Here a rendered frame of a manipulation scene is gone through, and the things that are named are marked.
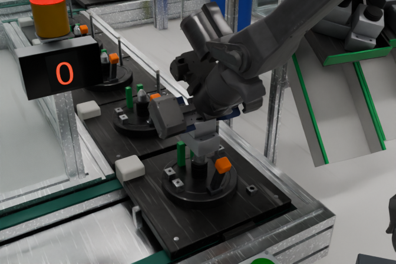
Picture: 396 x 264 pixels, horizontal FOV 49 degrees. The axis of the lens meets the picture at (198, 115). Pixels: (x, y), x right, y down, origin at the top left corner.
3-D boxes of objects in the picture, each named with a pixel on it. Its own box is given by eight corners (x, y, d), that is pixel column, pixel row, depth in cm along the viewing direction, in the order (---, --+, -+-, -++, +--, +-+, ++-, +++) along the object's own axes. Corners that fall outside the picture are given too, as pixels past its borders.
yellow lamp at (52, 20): (74, 34, 66) (69, 2, 63) (40, 40, 64) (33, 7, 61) (65, 25, 69) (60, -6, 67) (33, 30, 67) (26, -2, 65)
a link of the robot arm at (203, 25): (293, 48, 55) (246, -27, 57) (247, 65, 51) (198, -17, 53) (247, 88, 65) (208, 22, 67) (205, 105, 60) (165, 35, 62)
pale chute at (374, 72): (421, 133, 92) (436, 128, 88) (369, 145, 88) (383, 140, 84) (378, 14, 98) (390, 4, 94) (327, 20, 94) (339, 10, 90)
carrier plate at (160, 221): (290, 208, 78) (291, 198, 77) (171, 261, 68) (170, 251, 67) (219, 142, 96) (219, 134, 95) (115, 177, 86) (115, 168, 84)
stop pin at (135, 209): (142, 226, 77) (141, 210, 75) (136, 228, 77) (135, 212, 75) (139, 221, 78) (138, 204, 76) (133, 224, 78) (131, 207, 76)
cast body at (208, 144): (220, 149, 75) (221, 115, 71) (197, 157, 73) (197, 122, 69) (195, 126, 81) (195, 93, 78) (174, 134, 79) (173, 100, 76)
